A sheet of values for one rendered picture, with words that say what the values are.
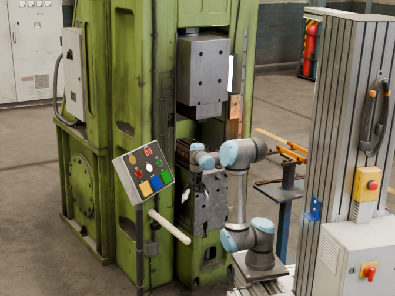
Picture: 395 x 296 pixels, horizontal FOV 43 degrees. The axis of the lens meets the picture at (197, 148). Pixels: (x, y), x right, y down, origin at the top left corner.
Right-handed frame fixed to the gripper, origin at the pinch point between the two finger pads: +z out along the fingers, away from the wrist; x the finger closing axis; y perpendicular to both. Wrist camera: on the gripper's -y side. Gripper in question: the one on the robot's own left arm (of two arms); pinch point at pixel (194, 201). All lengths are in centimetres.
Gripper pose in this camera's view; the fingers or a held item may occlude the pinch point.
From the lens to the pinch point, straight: 286.0
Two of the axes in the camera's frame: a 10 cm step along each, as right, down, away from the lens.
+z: -0.3, 9.4, 3.5
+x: 9.6, -0.7, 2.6
